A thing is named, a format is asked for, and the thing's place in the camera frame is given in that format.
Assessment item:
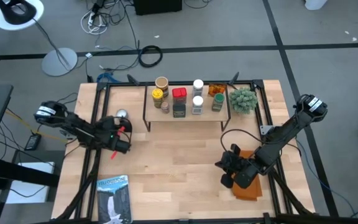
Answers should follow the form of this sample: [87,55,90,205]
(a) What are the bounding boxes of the black power adapter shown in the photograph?
[24,133,42,152]

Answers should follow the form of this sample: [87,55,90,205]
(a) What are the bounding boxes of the white trash bin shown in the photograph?
[304,0,328,11]

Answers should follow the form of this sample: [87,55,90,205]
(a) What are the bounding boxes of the white cable bundle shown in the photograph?
[80,9,109,35]

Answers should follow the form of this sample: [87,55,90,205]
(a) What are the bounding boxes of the white box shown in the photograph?
[4,161,56,205]

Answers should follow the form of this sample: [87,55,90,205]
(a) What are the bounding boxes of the small silver round object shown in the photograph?
[116,108,130,120]

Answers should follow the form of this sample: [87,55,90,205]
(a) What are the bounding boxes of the blue cable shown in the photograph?
[96,72,115,84]
[292,136,358,215]

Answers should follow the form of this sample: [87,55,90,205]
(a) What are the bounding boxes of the orange folded cloth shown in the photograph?
[231,150,264,202]

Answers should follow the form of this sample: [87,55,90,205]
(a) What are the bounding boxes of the grey metal mounting plate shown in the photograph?
[259,124,275,135]

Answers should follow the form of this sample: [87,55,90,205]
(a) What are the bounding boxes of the black metal table frame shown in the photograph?
[51,79,316,224]

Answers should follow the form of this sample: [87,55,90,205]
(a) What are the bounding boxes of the Yellowstone picture book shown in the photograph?
[96,174,133,224]

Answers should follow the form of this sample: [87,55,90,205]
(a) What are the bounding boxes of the green-lid oregano jar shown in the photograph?
[211,92,226,113]

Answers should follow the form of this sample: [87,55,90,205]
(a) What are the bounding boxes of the red-lid patterned paprika tin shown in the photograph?
[172,87,188,105]

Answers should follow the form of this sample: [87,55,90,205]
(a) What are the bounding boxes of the white power strip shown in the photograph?
[87,11,98,29]

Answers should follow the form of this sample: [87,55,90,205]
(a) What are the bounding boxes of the white floor lamp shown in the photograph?
[0,0,79,78]

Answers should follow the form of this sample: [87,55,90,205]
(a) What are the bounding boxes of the white-lid glass spice jar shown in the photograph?
[192,79,204,97]
[191,95,204,116]

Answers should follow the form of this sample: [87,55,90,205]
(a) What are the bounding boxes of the black box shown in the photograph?
[133,0,183,16]

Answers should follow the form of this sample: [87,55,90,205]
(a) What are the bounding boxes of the wooden shelf black metal legs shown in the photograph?
[142,83,231,133]

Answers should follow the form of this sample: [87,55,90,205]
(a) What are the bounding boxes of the yellow-lid brown spice can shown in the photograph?
[151,88,165,109]

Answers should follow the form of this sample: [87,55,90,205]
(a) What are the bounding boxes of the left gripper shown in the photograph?
[103,126,132,160]

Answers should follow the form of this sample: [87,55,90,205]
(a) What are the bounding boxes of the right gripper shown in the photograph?
[215,143,254,189]

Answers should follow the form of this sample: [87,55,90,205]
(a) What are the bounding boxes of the artificial green potted plant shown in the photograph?
[228,86,259,115]

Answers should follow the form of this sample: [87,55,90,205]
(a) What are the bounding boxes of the yellow cable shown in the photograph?
[4,108,70,144]

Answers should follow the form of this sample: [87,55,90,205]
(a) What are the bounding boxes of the coiled black cable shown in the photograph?
[137,45,163,68]

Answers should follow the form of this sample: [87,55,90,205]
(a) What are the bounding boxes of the furikake seasoning jar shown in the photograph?
[154,76,170,98]

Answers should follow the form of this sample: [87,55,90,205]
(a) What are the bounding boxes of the orange taco seasoning pouch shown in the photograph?
[208,83,227,97]

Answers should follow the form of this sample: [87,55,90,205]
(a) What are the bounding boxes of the green black-pepper tin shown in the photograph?
[172,103,187,119]

